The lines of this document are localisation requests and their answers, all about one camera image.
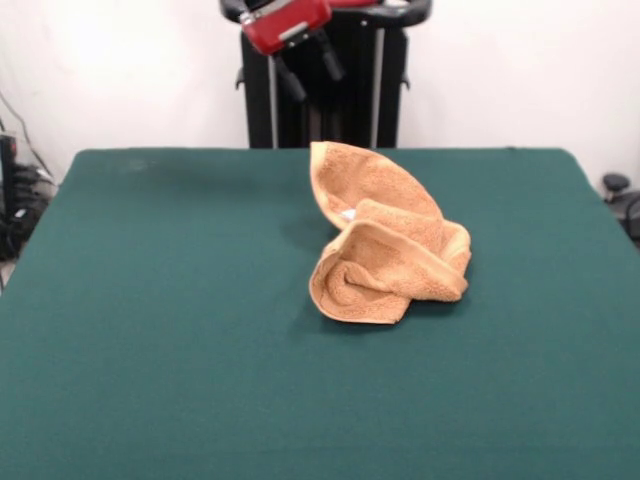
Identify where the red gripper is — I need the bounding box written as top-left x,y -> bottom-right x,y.
242,0 -> 347,102

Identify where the black electronics box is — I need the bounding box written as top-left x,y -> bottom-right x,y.
0,132 -> 22,261

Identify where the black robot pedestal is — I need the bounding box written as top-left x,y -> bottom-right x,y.
219,0 -> 432,150

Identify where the tan terry cloth towel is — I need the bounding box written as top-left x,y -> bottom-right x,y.
308,141 -> 473,326

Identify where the thin grey wall cable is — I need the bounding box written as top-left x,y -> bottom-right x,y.
0,92 -> 56,181

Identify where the dark green table cloth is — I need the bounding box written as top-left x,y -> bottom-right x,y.
0,146 -> 640,480

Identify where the black cable pile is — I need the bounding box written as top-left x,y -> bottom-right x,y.
9,164 -> 59,236

